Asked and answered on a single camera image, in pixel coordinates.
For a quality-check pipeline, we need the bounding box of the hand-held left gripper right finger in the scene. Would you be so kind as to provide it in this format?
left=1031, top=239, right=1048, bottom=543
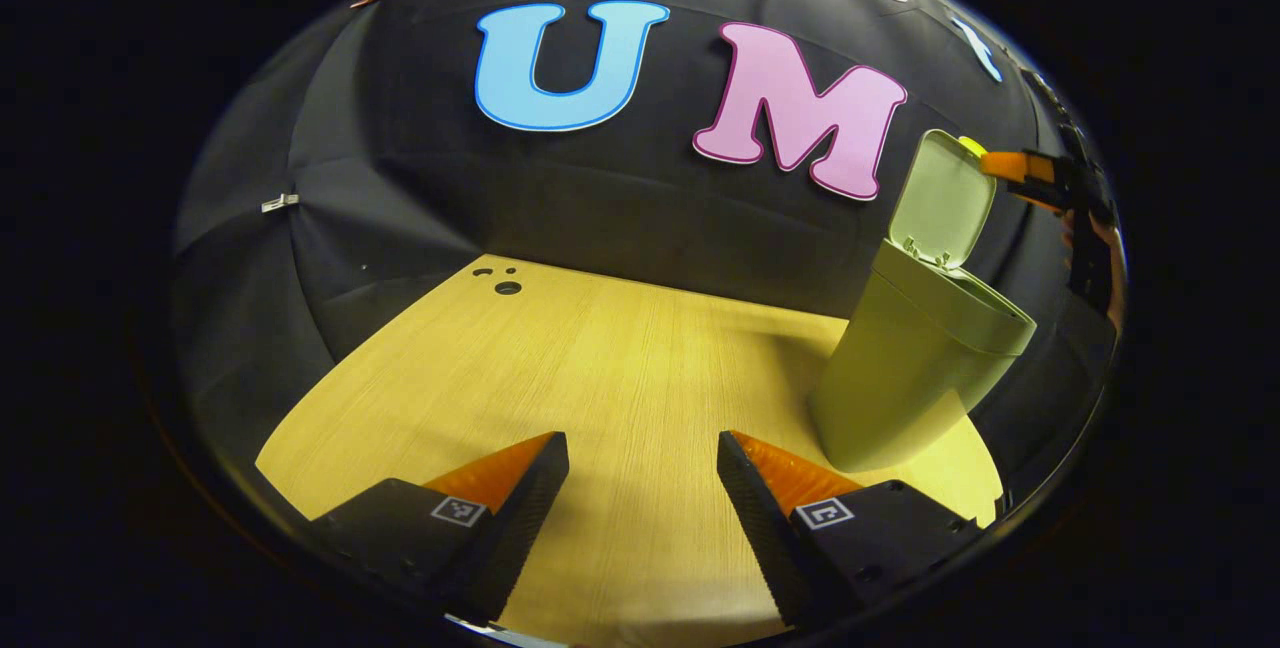
left=716, top=429, right=988, bottom=630

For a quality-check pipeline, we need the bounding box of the black backdrop cloth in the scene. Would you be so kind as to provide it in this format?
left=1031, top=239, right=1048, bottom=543
left=168, top=0, right=1121, bottom=489

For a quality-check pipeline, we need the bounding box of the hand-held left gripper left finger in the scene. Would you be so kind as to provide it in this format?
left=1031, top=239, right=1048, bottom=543
left=308, top=430, right=572, bottom=628

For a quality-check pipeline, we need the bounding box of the green desktop garbage bin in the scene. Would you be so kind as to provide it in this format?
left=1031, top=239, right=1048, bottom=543
left=808, top=129, right=1038, bottom=474

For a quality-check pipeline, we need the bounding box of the wooden desktop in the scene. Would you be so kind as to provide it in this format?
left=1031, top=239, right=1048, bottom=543
left=255, top=253, right=1004, bottom=648

